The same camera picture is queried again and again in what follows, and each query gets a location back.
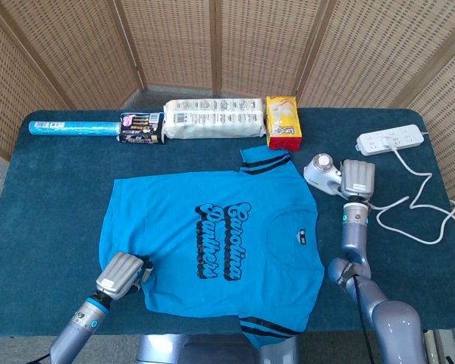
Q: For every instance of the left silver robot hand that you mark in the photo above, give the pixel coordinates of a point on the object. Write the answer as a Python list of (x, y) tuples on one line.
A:
[(119, 273)]

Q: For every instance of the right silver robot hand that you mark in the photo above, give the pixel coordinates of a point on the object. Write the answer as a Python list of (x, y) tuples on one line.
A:
[(358, 178)]

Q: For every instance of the blue printed t-shirt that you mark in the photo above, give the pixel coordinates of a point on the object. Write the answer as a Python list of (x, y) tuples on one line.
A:
[(167, 227)]

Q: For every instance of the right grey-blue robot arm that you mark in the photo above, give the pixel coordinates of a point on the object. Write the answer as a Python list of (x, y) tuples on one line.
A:
[(354, 235)]

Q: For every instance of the white power strip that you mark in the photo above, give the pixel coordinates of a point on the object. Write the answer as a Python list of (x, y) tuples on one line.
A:
[(409, 138)]

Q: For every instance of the grey robot torso base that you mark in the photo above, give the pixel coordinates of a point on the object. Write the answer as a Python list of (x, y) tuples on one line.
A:
[(155, 349)]

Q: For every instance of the yellow and red tissue pack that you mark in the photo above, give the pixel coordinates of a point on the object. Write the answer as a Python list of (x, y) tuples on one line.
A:
[(282, 121)]

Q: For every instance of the dark teal table cloth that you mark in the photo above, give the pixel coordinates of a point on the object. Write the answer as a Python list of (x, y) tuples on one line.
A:
[(60, 189)]

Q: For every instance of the dark sanitary pad package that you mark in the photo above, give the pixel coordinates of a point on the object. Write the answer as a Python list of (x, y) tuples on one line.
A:
[(140, 129)]

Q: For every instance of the blue plastic-wrapped roll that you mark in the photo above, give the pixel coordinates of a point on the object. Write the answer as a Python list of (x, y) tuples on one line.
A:
[(76, 127)]

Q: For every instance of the long white tissue pack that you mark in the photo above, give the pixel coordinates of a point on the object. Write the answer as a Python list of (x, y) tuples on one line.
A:
[(212, 119)]

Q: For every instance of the wicker folding screen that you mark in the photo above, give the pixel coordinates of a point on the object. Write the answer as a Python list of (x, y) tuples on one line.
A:
[(174, 38)]

